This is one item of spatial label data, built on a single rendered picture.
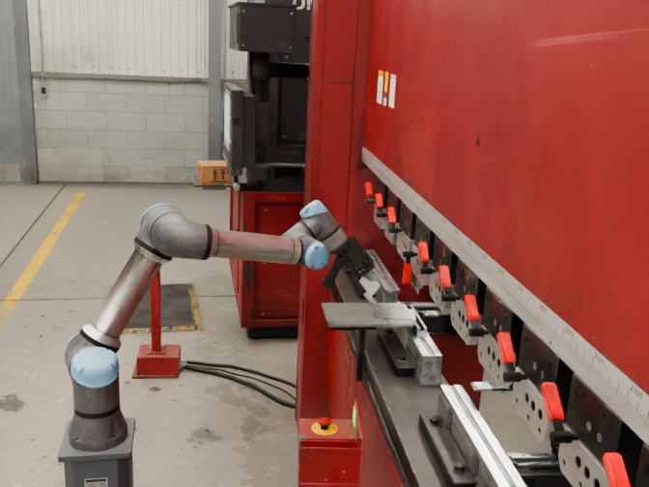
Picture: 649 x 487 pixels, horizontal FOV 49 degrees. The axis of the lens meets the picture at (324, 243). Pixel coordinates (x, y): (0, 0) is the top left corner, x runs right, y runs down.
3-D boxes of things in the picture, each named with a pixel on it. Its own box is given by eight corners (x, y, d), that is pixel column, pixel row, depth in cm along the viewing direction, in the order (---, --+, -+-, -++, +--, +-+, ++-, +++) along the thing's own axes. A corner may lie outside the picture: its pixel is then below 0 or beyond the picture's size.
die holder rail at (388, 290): (358, 271, 305) (360, 249, 302) (372, 271, 306) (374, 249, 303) (381, 314, 257) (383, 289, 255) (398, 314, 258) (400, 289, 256)
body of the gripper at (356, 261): (376, 270, 216) (352, 239, 214) (352, 285, 218) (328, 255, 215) (375, 262, 223) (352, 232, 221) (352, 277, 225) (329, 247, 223)
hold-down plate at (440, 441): (418, 423, 185) (419, 413, 184) (438, 423, 185) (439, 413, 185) (452, 495, 156) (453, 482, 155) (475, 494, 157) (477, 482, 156)
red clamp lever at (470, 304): (463, 292, 151) (470, 334, 145) (481, 293, 151) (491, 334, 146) (461, 297, 152) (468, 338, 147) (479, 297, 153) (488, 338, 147)
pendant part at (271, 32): (225, 183, 358) (227, 5, 334) (274, 183, 363) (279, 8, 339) (234, 206, 310) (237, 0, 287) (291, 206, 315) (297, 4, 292)
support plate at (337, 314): (321, 305, 231) (321, 302, 231) (401, 305, 234) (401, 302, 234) (328, 327, 214) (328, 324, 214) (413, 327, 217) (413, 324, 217)
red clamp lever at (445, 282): (437, 263, 170) (443, 300, 164) (454, 264, 170) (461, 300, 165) (436, 267, 171) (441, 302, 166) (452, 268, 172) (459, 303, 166)
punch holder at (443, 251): (428, 294, 192) (434, 234, 187) (459, 294, 193) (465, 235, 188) (443, 314, 178) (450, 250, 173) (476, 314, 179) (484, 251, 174)
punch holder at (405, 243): (396, 250, 230) (400, 200, 225) (421, 250, 231) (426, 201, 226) (407, 265, 216) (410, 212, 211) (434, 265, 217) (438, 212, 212)
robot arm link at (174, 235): (164, 220, 177) (336, 240, 200) (155, 210, 186) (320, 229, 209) (156, 265, 179) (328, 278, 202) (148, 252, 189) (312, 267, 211)
